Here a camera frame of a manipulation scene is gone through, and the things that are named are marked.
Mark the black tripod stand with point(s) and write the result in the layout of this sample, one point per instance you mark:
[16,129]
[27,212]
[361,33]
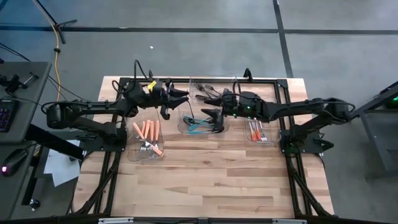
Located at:
[61,35]

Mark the black clamp tool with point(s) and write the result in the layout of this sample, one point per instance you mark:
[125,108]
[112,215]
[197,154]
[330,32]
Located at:
[14,84]

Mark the white paper sheet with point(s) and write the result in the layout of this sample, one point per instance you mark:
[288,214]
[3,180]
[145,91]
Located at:
[59,168]

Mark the black computer mouse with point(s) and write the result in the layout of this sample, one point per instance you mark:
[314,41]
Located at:
[15,160]

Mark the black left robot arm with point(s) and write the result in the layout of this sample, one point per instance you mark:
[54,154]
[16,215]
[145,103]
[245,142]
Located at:
[93,107]

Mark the black keyboard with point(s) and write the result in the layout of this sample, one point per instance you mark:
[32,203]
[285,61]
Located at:
[7,115]

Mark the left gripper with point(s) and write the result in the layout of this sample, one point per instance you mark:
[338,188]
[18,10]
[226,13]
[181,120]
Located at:
[158,93]

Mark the black round knob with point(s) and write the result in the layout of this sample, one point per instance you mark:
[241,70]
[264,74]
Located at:
[35,203]

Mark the clear plastic bin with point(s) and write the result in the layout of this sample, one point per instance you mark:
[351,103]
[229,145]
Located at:
[183,127]
[273,137]
[228,84]
[133,152]

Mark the black table clamp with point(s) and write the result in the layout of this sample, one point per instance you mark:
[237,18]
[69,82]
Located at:
[150,74]
[247,74]

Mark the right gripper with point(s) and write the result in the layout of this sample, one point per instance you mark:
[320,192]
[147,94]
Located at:
[242,104]

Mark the grey desk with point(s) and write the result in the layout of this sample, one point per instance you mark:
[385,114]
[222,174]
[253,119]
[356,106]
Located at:
[31,102]

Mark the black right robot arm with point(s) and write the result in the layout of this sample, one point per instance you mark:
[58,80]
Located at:
[295,107]

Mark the black side table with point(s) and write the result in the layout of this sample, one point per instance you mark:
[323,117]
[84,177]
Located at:
[385,93]

